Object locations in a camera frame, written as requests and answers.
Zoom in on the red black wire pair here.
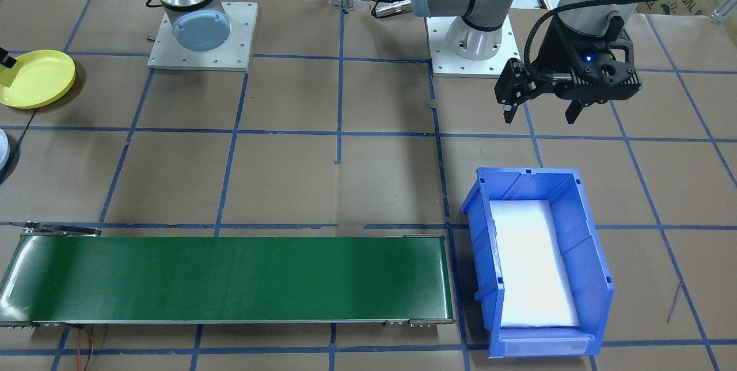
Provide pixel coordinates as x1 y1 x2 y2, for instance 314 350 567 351
74 325 111 371

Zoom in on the blue plastic storage bin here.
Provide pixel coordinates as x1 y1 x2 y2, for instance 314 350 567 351
461 167 615 358

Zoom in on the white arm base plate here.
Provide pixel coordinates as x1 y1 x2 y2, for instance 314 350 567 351
426 14 520 78
147 1 259 72

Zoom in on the yellow plastic plate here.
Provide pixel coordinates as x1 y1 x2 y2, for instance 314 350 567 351
0 50 77 109

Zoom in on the white foam pad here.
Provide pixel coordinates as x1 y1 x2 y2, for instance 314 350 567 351
489 200 581 328

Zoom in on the silver metal connector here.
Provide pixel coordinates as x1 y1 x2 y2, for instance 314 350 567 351
373 0 413 18

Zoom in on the green belt conveyor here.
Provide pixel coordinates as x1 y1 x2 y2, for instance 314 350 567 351
0 222 455 328

